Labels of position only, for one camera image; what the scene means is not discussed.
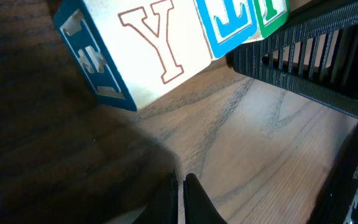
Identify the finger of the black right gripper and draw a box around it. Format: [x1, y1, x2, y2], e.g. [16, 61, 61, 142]
[227, 0, 358, 119]

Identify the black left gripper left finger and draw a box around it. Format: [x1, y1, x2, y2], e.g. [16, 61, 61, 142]
[133, 172, 178, 224]

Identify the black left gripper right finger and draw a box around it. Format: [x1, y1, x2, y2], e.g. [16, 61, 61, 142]
[183, 173, 227, 224]

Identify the green letter F block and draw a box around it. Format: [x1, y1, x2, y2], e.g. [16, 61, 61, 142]
[254, 0, 290, 39]

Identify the blue letter L block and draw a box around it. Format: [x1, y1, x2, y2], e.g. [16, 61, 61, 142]
[195, 0, 258, 59]

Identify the white letter Y block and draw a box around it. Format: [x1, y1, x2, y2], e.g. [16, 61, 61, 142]
[53, 0, 211, 111]

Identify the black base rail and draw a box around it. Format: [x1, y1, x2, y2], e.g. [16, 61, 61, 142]
[307, 123, 358, 224]

